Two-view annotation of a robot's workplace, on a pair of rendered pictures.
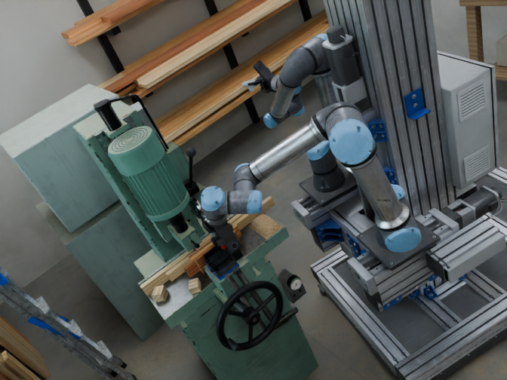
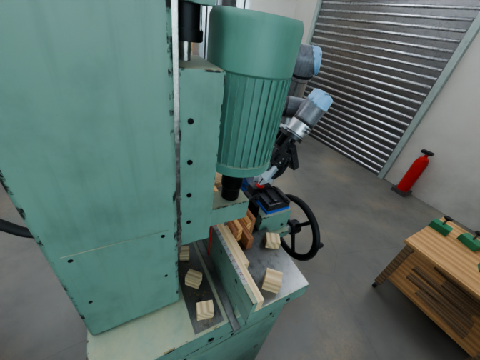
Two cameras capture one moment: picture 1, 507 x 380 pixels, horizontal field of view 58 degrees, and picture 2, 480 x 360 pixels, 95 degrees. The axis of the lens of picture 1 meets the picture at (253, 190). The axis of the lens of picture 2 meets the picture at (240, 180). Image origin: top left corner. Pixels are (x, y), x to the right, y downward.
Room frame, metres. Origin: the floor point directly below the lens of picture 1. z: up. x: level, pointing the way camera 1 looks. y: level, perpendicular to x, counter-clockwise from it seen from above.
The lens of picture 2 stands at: (1.58, 0.81, 1.49)
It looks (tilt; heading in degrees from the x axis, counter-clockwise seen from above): 35 degrees down; 258
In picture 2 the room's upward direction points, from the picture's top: 10 degrees clockwise
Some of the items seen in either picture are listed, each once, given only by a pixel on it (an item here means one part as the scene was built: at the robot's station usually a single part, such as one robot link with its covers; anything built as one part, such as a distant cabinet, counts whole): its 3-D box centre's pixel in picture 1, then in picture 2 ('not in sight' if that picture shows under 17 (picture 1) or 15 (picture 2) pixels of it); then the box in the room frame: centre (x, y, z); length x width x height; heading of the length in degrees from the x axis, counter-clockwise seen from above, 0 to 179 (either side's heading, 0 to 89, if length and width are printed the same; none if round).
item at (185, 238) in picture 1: (185, 234); (221, 208); (1.52, 0.32, 1.03); 0.14 x 0.07 x 0.09; 21
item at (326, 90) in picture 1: (330, 97); not in sight; (1.79, -0.46, 1.19); 0.15 x 0.12 x 0.55; 114
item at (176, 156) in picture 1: (175, 162); not in sight; (1.75, 0.25, 1.22); 0.09 x 0.08 x 0.15; 21
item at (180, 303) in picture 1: (223, 269); (243, 223); (1.41, 0.24, 0.87); 0.61 x 0.30 x 0.06; 111
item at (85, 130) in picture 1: (145, 188); (111, 191); (1.77, 0.43, 1.16); 0.22 x 0.22 x 0.72; 21
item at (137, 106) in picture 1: (145, 123); not in sight; (1.85, 0.30, 1.40); 0.10 x 0.06 x 0.16; 21
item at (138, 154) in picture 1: (150, 174); (244, 100); (1.50, 0.32, 1.35); 0.18 x 0.18 x 0.31
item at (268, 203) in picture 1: (222, 237); (210, 206); (1.54, 0.20, 0.92); 0.55 x 0.02 x 0.04; 111
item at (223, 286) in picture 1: (229, 271); (264, 210); (1.33, 0.21, 0.91); 0.15 x 0.14 x 0.09; 111
